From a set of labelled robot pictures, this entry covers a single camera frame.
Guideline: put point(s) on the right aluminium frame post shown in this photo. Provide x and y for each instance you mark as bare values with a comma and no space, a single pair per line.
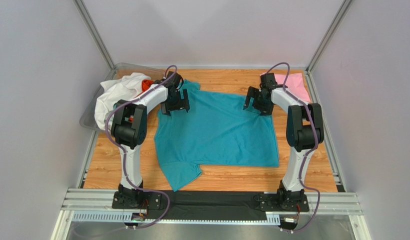
339,16

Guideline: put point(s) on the aluminium front rail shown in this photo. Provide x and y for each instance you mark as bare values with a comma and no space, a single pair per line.
95,205

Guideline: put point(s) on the clear plastic bin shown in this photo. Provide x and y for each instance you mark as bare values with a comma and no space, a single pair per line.
121,69

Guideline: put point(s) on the white t shirt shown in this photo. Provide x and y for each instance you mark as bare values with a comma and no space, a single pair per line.
125,88

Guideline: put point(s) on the left aluminium frame post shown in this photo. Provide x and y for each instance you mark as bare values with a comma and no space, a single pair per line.
87,18

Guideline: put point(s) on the aluminium frame post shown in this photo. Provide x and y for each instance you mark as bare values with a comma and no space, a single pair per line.
87,18
339,16

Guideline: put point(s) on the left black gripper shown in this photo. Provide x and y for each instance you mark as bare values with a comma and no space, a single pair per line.
183,103

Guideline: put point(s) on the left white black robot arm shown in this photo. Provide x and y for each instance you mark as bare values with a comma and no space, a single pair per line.
129,130

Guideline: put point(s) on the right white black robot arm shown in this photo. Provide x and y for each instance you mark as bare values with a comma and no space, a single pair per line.
304,132

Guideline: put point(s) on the orange t shirt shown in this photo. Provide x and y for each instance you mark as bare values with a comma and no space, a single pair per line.
146,84

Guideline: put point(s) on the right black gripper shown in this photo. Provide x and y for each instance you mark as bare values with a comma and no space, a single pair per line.
257,101

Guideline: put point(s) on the folded pink t shirt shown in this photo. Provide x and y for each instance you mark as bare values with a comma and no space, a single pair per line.
295,84

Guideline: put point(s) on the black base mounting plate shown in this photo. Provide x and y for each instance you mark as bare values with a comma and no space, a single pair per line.
207,205

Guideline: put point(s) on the teal t shirt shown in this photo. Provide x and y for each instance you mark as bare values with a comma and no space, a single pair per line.
216,130

